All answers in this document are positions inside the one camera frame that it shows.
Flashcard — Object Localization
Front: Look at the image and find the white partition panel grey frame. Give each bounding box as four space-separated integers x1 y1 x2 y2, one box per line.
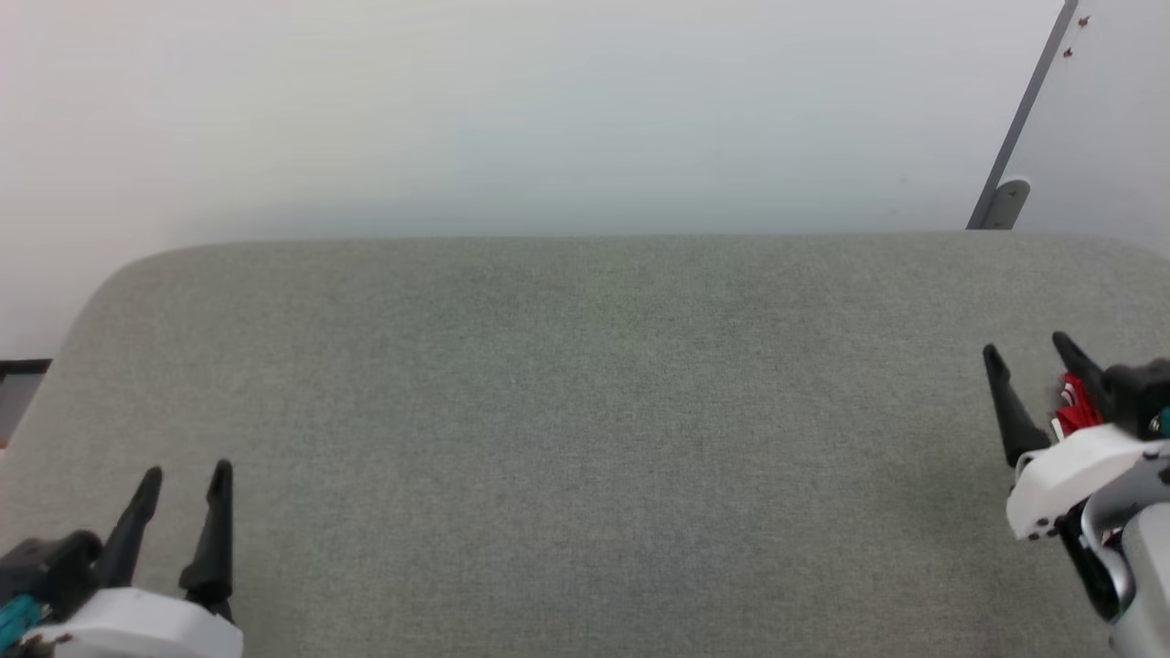
966 0 1170 259

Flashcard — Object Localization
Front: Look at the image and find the grey partition support leg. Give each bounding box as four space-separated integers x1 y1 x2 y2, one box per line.
985 179 1032 230

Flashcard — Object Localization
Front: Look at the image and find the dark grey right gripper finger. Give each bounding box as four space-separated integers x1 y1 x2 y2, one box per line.
1051 332 1112 423
983 345 1053 468

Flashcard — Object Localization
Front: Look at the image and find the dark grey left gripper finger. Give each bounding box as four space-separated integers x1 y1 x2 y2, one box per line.
99 466 164 588
180 460 235 624

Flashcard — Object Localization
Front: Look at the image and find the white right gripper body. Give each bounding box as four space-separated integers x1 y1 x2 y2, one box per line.
1005 424 1170 542

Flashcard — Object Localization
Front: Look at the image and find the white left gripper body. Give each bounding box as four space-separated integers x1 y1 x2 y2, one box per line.
18 587 244 658

